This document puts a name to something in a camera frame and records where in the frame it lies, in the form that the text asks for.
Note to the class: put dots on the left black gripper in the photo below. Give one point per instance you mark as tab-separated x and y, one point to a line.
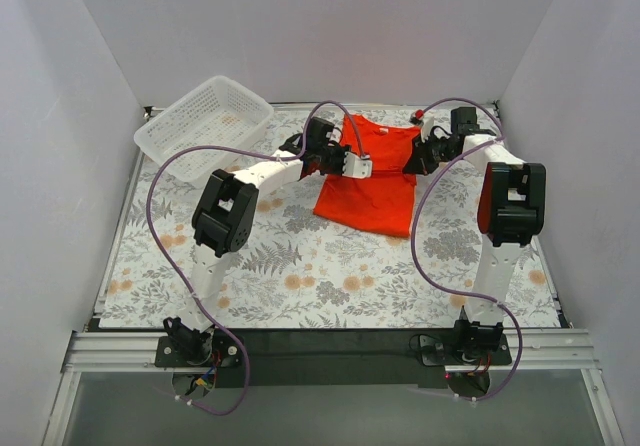
338	159

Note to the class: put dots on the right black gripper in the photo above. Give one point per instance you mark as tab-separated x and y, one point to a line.
422	154

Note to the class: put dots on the orange t-shirt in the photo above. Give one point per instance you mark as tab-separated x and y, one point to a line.
384	202

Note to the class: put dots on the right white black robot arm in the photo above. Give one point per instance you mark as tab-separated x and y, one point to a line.
510	214

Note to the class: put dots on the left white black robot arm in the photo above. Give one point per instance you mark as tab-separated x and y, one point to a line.
223	219

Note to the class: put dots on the white plastic basket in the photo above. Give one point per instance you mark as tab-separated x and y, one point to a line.
219	112

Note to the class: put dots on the floral patterned table mat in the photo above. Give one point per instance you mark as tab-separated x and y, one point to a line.
297	269

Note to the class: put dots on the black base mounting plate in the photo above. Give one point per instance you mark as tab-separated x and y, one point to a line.
315	357

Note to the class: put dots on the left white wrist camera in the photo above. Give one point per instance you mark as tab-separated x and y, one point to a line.
357	167

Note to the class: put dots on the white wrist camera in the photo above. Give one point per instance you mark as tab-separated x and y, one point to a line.
424	122
357	167

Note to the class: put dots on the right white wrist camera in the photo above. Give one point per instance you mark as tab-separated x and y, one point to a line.
424	122

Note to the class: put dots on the aluminium frame rail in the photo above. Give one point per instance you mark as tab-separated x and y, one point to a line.
332	387

